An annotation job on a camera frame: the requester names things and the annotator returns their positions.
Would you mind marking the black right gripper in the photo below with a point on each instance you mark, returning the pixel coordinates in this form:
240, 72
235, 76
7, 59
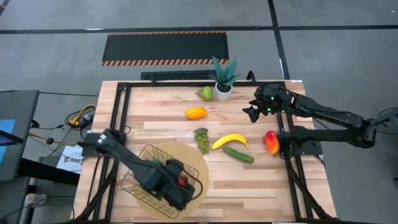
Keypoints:
273, 99

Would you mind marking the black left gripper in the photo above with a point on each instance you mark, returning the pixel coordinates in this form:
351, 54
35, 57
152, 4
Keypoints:
177, 197

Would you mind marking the dark red fruit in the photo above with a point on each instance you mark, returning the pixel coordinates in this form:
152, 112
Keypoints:
183, 180

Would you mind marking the green pear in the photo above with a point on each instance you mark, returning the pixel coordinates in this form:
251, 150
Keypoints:
206, 93

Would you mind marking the orange yellow mango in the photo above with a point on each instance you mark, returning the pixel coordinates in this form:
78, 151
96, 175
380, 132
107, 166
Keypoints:
196, 113

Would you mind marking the green grape bunch with leaves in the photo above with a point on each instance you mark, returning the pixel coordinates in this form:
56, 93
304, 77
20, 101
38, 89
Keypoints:
202, 141

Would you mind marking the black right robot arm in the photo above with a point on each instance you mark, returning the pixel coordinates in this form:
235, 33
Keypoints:
326, 113

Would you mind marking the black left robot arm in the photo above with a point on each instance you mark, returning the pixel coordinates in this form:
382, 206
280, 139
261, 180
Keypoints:
124, 155

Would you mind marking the yellow banana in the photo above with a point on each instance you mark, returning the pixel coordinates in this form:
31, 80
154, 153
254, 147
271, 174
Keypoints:
228, 139

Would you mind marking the succulent plant in white pot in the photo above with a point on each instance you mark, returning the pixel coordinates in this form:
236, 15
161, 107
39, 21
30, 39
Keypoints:
223, 91

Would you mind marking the red orange mango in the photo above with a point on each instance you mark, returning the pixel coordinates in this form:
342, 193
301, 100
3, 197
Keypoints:
272, 143

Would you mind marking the round tan woven placemat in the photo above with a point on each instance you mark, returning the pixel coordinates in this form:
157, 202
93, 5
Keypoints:
199, 161

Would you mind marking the green cucumber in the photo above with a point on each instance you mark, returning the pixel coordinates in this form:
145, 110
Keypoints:
237, 154

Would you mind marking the black perforated strip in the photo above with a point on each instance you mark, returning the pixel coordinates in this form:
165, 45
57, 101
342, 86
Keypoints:
177, 75

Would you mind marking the black hazard striped floor mat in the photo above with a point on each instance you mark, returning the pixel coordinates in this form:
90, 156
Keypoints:
164, 46

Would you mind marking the white printed paper sheet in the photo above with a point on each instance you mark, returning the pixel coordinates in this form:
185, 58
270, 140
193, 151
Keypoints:
70, 158

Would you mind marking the blue screen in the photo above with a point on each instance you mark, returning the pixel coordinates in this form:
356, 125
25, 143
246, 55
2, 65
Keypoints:
6, 127

